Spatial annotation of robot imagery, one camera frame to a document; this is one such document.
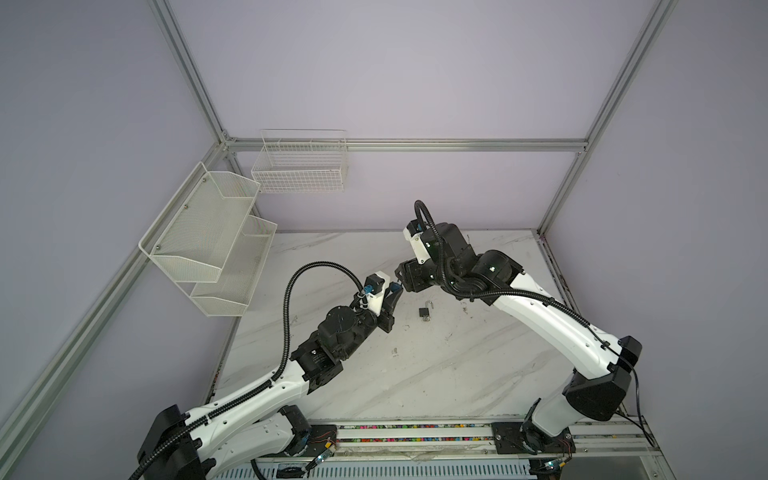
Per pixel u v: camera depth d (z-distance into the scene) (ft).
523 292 1.44
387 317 2.01
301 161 3.13
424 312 3.18
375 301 1.97
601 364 1.34
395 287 2.27
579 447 2.40
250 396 1.50
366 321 1.98
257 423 1.90
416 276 2.00
